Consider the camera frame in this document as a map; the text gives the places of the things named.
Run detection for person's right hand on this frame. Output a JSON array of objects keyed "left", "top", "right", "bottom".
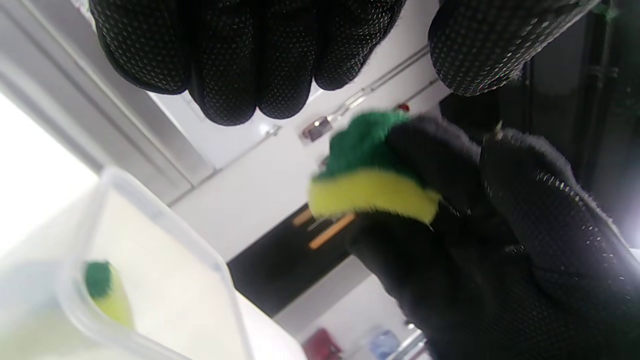
[{"left": 345, "top": 115, "right": 640, "bottom": 360}]

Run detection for person's left hand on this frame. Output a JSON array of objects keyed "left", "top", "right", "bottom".
[{"left": 90, "top": 0, "right": 601, "bottom": 126}]

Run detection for yellow green sponge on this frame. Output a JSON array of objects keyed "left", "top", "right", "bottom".
[
  {"left": 82, "top": 260, "right": 136, "bottom": 329},
  {"left": 307, "top": 110, "right": 443, "bottom": 226}
]

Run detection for clear plastic airtight container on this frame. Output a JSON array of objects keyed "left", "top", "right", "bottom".
[{"left": 0, "top": 165, "right": 256, "bottom": 360}]

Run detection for blue water jug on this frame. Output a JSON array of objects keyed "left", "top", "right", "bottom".
[{"left": 369, "top": 327, "right": 402, "bottom": 360}]

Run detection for red plastic bin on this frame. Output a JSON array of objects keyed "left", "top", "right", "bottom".
[{"left": 301, "top": 327, "right": 344, "bottom": 360}]

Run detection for red wall alarm box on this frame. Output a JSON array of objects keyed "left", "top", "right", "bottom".
[{"left": 300, "top": 116, "right": 335, "bottom": 142}]

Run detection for black wall panel orange stripes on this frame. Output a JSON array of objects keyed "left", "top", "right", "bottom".
[{"left": 227, "top": 202, "right": 372, "bottom": 318}]

